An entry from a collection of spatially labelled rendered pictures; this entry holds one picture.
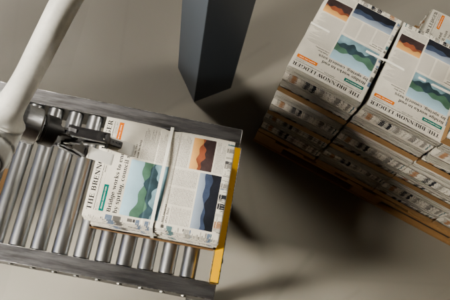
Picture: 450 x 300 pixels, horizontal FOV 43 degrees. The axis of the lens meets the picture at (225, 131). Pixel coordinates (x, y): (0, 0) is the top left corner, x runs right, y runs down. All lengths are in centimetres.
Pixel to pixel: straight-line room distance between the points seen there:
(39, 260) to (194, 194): 52
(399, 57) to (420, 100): 17
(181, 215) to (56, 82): 144
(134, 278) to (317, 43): 100
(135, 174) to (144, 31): 145
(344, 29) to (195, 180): 84
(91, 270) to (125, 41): 144
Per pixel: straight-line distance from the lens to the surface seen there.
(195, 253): 177
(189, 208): 155
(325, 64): 200
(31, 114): 137
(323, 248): 267
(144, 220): 155
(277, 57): 292
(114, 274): 176
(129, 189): 157
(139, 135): 161
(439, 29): 252
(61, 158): 185
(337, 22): 209
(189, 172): 158
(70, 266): 178
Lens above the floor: 255
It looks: 70 degrees down
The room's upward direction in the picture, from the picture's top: 18 degrees clockwise
